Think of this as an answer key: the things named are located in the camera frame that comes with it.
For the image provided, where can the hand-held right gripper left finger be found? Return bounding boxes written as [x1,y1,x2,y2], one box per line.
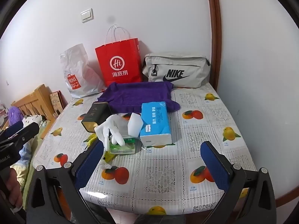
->
[26,140,110,224]

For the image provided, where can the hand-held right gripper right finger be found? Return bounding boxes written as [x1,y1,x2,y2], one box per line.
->
[184,141,276,224]

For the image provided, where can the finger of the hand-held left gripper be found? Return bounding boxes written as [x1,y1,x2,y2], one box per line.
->
[0,122,40,148]
[3,121,24,137]

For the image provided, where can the white glove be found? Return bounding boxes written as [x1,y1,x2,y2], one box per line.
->
[94,114,129,150]

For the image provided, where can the pale green tissue packet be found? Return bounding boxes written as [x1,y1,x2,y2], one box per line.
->
[118,136,137,145]

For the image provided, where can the dark green tin box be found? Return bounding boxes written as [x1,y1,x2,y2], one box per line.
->
[81,102,112,133]

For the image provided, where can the white sponge block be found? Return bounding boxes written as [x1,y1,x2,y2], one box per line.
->
[127,112,144,138]

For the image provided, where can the blue box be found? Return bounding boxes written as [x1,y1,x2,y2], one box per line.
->
[139,101,176,148]

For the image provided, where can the person's left hand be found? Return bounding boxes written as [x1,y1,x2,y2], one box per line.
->
[5,168,23,212]

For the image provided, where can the purple fluffy object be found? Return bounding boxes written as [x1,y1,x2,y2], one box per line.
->
[7,106,24,124]

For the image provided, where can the white dotted cloth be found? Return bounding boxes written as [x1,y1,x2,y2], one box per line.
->
[23,114,45,131]

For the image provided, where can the light bedding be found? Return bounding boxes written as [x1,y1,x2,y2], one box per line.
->
[9,121,54,192]

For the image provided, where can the yellow bag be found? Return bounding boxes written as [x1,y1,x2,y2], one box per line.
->
[103,150,117,163]

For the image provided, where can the brown patterned box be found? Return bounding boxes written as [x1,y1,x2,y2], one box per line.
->
[49,91,64,116]

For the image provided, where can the fruit printed tablecloth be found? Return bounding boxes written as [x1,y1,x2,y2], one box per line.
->
[31,83,257,217]

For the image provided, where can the white plastic shopping bag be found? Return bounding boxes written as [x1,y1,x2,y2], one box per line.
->
[59,43,107,99]

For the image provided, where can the purple towel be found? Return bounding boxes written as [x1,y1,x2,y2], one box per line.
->
[97,82,181,114]

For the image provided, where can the grey waist bag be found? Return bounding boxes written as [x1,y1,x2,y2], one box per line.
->
[142,52,211,88]

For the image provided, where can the red paper shopping bag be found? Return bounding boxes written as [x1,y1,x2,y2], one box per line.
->
[95,25,143,87]

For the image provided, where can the white light switch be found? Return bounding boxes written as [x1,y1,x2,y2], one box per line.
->
[81,9,94,23]

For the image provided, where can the brown wooden door frame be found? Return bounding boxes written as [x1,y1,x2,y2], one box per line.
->
[205,0,222,94]

